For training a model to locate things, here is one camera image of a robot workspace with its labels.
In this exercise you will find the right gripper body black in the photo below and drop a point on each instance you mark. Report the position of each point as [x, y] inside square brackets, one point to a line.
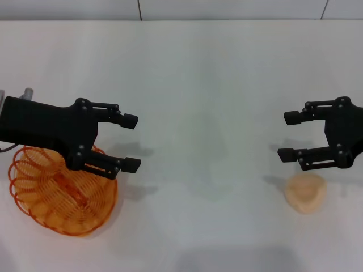
[347, 127]

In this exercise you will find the pale round bread bun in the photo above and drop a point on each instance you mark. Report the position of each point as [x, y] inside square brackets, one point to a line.
[304, 194]

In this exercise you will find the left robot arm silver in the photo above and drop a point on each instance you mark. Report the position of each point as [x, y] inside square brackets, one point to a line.
[1, 99]

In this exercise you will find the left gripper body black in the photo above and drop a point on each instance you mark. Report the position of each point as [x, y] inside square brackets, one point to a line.
[48, 124]

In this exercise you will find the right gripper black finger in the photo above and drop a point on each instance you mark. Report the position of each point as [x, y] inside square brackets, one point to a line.
[293, 117]
[287, 155]

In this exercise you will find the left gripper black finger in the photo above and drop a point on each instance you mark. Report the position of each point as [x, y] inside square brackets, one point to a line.
[130, 165]
[129, 121]

